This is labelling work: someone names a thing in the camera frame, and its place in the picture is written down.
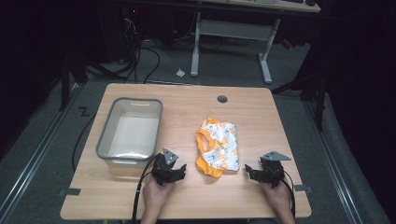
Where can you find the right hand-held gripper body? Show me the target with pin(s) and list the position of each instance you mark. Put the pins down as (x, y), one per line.
(273, 172)

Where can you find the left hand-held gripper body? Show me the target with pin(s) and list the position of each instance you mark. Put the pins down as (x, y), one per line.
(163, 172)

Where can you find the person's left hand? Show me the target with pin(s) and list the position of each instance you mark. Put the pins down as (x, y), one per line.
(154, 196)

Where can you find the person's right hand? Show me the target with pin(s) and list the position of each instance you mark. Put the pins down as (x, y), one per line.
(280, 199)

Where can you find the grey tape strip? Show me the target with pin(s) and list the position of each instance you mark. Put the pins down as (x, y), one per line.
(303, 188)
(70, 192)

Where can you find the white orange printed baby garment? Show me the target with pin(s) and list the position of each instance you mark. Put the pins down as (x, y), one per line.
(222, 146)

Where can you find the grey-rimmed translucent plastic bin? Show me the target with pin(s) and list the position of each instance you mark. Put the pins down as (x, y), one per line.
(134, 133)

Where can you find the black metal stand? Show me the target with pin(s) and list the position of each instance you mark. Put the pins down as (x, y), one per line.
(314, 90)
(67, 81)

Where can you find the crumpled white paper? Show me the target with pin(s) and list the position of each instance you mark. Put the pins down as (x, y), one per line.
(180, 73)

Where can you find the black floor tape mark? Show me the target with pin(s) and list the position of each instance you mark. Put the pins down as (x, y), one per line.
(84, 111)

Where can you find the small red floor object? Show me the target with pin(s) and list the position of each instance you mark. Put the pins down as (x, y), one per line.
(287, 43)

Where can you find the desk with white metal legs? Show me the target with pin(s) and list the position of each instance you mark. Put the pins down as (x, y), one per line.
(232, 29)

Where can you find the grey metal floor rail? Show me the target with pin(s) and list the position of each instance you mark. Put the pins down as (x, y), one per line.
(333, 161)
(37, 155)

